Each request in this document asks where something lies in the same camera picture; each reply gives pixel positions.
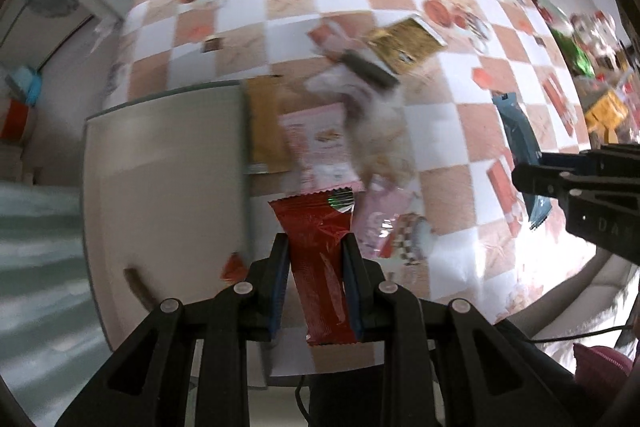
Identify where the small red packet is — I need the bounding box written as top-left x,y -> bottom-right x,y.
220,253 -> 249,284

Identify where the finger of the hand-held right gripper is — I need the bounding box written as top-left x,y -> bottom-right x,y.
537,150 -> 608,172
511,163 -> 573,202

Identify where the clear white snack packet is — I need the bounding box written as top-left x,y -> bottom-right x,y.
305,62 -> 418,188

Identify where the grey shallow tray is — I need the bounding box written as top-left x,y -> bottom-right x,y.
82,82 -> 381,388

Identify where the brown snack packet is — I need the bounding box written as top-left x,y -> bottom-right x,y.
242,76 -> 296,175

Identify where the gold snack packet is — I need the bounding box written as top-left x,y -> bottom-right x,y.
365,18 -> 446,75

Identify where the pink and clear snack packet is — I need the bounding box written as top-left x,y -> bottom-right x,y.
357,177 -> 441,265

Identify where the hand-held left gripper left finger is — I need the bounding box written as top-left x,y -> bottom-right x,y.
55,234 -> 291,427

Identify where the seaweed roll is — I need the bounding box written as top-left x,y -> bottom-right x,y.
340,49 -> 401,88

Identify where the black cable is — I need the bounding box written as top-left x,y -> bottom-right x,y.
530,322 -> 636,344

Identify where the red snack packet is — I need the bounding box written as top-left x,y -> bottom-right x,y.
268,188 -> 357,347

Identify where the orange bucket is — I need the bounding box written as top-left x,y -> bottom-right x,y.
0,99 -> 38,142

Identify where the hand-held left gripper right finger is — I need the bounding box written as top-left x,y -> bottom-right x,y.
344,234 -> 576,427

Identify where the checkered tablecloth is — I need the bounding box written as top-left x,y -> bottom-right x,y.
102,0 -> 626,323

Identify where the blue basin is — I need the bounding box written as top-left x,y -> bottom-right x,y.
5,66 -> 43,108

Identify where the blue snack packet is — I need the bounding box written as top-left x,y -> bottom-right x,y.
491,92 -> 553,230

